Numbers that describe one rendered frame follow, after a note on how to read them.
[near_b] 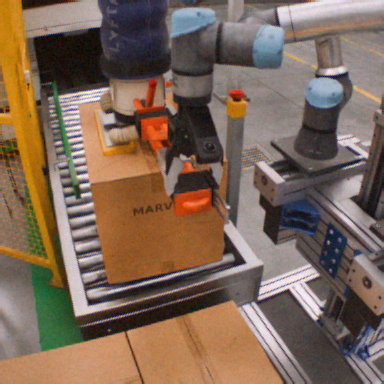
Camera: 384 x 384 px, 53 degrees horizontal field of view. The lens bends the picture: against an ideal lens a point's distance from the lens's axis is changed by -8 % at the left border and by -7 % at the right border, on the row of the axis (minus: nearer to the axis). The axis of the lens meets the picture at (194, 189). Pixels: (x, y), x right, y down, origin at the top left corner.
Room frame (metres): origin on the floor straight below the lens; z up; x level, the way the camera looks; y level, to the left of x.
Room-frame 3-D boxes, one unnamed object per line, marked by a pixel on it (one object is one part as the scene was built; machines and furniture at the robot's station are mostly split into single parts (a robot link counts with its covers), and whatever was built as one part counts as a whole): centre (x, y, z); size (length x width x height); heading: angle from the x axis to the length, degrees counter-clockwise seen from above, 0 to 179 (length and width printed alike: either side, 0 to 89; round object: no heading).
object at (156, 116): (1.02, 0.11, 1.20); 0.10 x 0.08 x 0.06; 107
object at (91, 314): (0.96, 0.07, 0.58); 0.70 x 0.03 x 0.06; 111
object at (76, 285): (1.93, 0.80, 0.50); 2.31 x 0.05 x 0.19; 21
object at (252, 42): (0.70, -0.10, 1.50); 0.11 x 0.11 x 0.08; 78
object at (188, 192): (0.69, 0.01, 1.20); 0.08 x 0.07 x 0.05; 17
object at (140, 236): (1.25, 0.18, 0.87); 0.60 x 0.40 x 0.40; 17
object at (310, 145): (1.17, -0.41, 1.09); 0.15 x 0.15 x 0.10
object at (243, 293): (0.96, 0.07, 0.48); 0.70 x 0.03 x 0.15; 111
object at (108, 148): (1.23, 0.27, 1.09); 0.34 x 0.10 x 0.05; 17
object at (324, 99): (1.18, -0.41, 1.20); 0.13 x 0.12 x 0.14; 148
